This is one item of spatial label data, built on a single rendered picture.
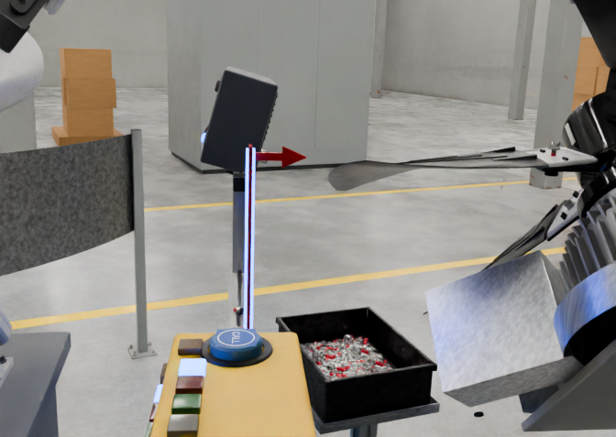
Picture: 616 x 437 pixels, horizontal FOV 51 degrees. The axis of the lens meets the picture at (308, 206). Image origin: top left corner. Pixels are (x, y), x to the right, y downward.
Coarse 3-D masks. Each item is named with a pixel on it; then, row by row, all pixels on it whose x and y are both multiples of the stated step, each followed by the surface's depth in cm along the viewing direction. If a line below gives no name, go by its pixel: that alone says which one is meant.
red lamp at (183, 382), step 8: (184, 376) 43; (192, 376) 43; (200, 376) 43; (176, 384) 42; (184, 384) 42; (192, 384) 42; (200, 384) 42; (176, 392) 42; (184, 392) 42; (192, 392) 42; (200, 392) 42
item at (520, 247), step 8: (552, 208) 87; (560, 208) 86; (544, 216) 89; (552, 216) 84; (536, 224) 89; (544, 224) 84; (528, 232) 89; (536, 232) 83; (544, 232) 82; (520, 240) 89; (528, 240) 84; (536, 240) 82; (544, 240) 81; (512, 248) 88; (520, 248) 85; (528, 248) 82; (504, 256) 89; (512, 256) 85; (520, 256) 83; (496, 264) 88; (424, 312) 93
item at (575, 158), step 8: (528, 152) 77; (536, 152) 76; (560, 152) 75; (568, 152) 75; (576, 152) 74; (544, 160) 71; (552, 160) 71; (560, 160) 71; (568, 160) 70; (576, 160) 70; (584, 160) 70; (592, 160) 70
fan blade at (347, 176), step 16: (368, 160) 62; (416, 160) 74; (432, 160) 72; (448, 160) 71; (464, 160) 70; (480, 160) 70; (496, 160) 70; (512, 160) 69; (528, 160) 69; (336, 176) 74; (352, 176) 76; (368, 176) 78; (384, 176) 81
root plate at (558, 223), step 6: (570, 198) 86; (576, 198) 84; (576, 204) 81; (564, 210) 84; (570, 210) 81; (576, 210) 78; (558, 216) 84; (570, 216) 78; (558, 222) 82; (564, 222) 79; (552, 228) 82; (558, 228) 79; (552, 234) 80
